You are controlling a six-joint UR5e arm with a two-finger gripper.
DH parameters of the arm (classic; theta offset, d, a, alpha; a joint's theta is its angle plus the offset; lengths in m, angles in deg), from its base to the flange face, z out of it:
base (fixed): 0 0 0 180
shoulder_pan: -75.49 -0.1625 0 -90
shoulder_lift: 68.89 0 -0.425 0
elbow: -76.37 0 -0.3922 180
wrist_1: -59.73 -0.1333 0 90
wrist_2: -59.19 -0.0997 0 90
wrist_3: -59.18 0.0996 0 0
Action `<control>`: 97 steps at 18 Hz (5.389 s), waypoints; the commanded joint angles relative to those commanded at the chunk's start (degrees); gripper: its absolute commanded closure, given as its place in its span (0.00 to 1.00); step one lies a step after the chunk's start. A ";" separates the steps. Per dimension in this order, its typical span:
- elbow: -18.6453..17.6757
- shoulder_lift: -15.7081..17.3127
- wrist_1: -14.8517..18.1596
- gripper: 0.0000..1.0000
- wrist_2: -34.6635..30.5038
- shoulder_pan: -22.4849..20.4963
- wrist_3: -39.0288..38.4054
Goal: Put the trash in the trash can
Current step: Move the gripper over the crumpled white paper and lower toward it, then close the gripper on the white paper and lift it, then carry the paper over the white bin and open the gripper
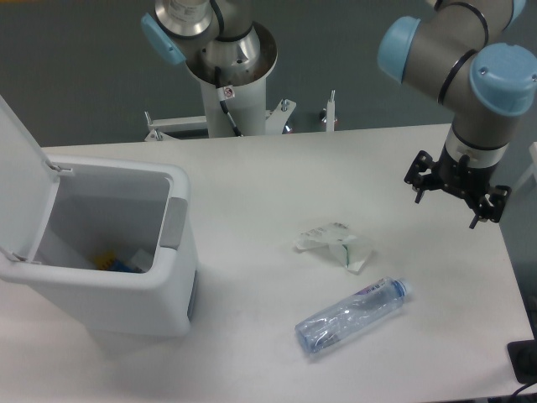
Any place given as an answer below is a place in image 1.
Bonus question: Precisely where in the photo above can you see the white trash can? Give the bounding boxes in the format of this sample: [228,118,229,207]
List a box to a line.
[1,155,198,337]

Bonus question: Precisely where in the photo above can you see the white small box in bin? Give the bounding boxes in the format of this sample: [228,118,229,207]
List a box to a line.
[128,249,154,273]

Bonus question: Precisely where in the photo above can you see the clear plastic water bottle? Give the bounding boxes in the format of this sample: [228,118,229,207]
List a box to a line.
[295,277,412,354]

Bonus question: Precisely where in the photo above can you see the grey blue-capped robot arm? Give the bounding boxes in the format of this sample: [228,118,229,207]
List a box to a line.
[141,1,536,222]

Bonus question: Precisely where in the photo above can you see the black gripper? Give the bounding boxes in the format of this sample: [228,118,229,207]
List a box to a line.
[404,149,512,229]

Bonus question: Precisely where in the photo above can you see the black cable on pedestal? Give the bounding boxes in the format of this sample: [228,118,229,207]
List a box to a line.
[213,65,245,138]

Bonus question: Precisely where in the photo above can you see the white frame at right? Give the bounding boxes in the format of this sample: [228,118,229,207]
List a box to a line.
[514,142,537,192]

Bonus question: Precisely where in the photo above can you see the black device at edge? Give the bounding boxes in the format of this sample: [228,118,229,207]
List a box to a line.
[507,339,536,384]

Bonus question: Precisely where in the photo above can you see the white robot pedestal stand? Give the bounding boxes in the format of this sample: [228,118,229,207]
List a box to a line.
[143,20,341,143]

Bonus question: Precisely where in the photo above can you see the yellow blue trash item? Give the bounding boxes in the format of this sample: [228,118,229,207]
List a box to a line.
[93,251,133,273]

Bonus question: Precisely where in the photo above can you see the white trash can lid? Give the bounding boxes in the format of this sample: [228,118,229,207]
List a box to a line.
[1,100,74,262]

